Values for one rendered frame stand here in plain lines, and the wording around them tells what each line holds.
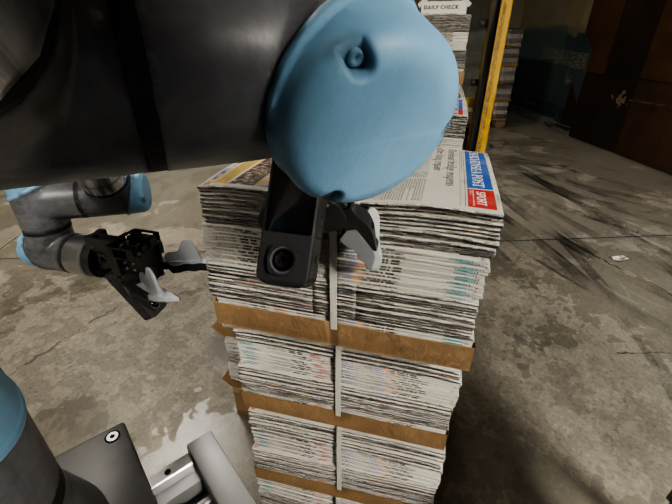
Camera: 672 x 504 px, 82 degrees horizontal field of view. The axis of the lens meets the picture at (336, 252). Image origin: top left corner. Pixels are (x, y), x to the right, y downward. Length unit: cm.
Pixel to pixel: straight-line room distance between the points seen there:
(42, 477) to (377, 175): 33
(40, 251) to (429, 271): 67
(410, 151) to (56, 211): 72
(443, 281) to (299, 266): 23
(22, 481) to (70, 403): 151
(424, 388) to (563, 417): 114
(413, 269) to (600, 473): 128
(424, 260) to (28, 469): 40
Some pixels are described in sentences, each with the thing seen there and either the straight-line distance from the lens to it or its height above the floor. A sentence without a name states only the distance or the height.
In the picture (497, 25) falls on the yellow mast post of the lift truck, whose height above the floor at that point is 126.
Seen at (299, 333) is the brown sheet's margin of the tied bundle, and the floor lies 85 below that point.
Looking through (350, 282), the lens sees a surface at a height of 95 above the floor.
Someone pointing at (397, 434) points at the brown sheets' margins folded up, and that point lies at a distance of 75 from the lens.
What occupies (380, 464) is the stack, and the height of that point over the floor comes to 52.
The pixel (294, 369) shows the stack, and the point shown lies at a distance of 70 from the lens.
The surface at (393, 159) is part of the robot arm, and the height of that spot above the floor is 119.
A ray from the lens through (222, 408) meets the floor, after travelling 163.
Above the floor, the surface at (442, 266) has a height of 99.
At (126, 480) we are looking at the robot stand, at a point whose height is 82.
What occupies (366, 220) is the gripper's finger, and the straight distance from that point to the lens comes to 37.
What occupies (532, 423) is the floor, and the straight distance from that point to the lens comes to 169.
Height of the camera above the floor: 123
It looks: 29 degrees down
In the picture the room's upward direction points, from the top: straight up
